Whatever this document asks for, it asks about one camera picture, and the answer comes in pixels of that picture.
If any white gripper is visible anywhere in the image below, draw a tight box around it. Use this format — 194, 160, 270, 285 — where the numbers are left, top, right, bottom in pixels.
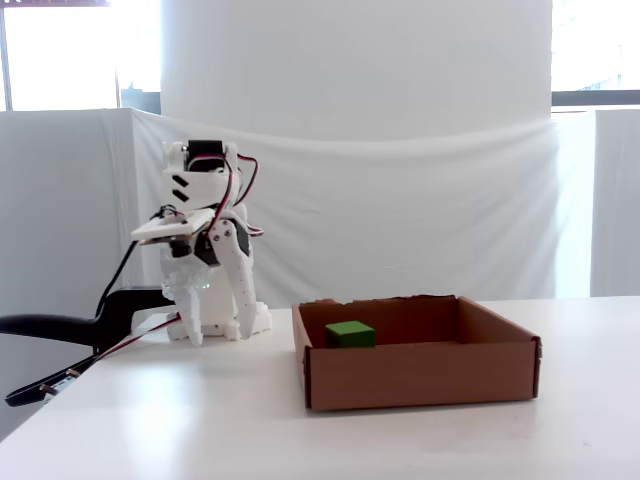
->
159, 218, 258, 348

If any green cube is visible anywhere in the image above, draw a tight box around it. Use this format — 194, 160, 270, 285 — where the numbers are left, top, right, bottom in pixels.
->
324, 320, 376, 350

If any brown cardboard box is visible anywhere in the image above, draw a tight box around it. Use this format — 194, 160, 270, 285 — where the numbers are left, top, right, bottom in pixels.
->
291, 293, 544, 414

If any black curved clamp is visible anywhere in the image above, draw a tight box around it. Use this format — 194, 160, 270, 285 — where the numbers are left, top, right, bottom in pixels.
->
0, 283, 169, 351

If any white partition panel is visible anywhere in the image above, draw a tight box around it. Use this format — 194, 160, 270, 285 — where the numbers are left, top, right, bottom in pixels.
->
591, 107, 640, 297
0, 107, 144, 441

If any white fabric backdrop sheet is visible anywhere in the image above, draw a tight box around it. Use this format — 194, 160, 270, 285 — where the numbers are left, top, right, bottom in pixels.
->
130, 108, 561, 302

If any bright glass window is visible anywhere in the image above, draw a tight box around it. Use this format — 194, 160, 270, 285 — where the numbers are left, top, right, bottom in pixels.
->
0, 0, 162, 112
551, 0, 640, 109

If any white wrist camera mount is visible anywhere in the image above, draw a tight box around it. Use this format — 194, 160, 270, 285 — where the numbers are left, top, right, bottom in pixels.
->
129, 208, 220, 247

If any black camera cable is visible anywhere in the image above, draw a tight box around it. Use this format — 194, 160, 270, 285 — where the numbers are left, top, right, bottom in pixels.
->
93, 239, 146, 326

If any red black servo cable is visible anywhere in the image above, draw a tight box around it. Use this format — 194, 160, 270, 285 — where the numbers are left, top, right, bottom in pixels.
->
212, 158, 240, 231
234, 154, 265, 240

